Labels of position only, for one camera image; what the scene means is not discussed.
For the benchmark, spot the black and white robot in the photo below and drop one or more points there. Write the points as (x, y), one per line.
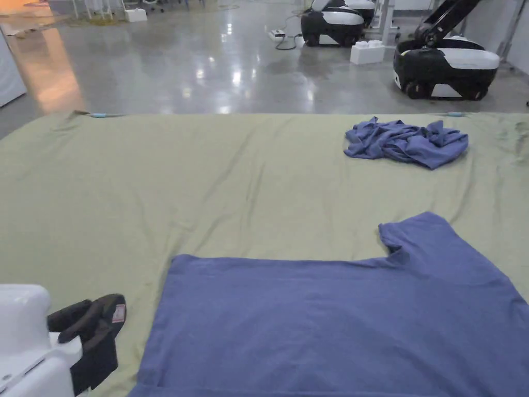
(363, 8)
(446, 66)
(334, 25)

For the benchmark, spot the small white box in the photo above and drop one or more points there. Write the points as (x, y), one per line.
(136, 15)

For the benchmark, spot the white cabinet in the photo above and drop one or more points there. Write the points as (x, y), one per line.
(10, 74)

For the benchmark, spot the crumpled blue shirt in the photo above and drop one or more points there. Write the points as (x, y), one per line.
(407, 144)

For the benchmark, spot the white power strip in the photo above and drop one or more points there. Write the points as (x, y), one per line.
(277, 34)

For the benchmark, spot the white plastic brick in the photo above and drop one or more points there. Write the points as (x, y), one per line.
(368, 53)

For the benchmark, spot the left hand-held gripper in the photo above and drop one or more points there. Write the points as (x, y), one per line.
(25, 355)

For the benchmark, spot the bed with pale green sheet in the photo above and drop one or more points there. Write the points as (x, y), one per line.
(206, 186)

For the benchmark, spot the flat blue shirt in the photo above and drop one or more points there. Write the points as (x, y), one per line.
(330, 322)

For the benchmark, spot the white desk frame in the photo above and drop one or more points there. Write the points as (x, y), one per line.
(386, 25)

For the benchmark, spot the blue sheet clip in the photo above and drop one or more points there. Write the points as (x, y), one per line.
(99, 115)
(455, 114)

